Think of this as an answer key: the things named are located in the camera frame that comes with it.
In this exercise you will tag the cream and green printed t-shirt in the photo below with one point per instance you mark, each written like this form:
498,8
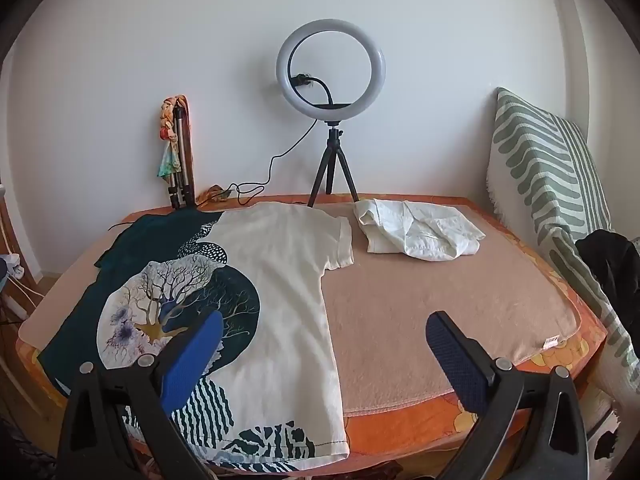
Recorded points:
285,285

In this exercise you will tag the black cloth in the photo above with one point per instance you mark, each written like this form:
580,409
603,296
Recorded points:
610,260

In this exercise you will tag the green striped white cushion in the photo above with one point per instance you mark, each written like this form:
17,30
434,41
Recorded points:
540,160

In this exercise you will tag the white power strip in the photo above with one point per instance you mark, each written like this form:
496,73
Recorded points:
12,262

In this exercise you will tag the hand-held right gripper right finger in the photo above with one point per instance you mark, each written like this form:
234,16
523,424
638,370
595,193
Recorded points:
455,355

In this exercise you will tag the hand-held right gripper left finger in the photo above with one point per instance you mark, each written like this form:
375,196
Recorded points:
192,355

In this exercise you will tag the orange floral cloth scrap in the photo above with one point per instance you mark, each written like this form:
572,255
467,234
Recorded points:
212,194

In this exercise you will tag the black mini tripod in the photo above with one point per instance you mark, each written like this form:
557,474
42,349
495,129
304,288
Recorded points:
333,140

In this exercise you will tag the folded silver tripod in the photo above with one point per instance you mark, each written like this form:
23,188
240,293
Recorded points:
186,160

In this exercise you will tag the white folded garment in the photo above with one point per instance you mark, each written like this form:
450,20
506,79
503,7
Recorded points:
415,232

